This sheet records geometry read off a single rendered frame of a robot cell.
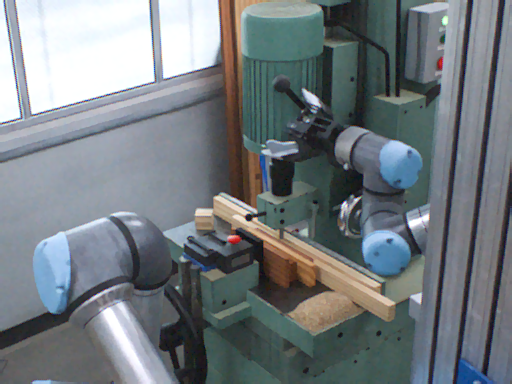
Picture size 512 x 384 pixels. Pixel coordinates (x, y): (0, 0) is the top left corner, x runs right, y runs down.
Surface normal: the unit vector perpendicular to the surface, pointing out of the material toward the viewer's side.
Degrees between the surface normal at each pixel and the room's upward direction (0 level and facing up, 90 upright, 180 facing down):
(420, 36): 90
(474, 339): 90
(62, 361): 1
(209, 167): 90
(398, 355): 90
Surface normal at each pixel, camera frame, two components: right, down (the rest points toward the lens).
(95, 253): 0.41, -0.48
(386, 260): -0.17, 0.44
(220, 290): 0.57, 0.34
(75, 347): -0.04, -0.89
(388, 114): -0.82, 0.29
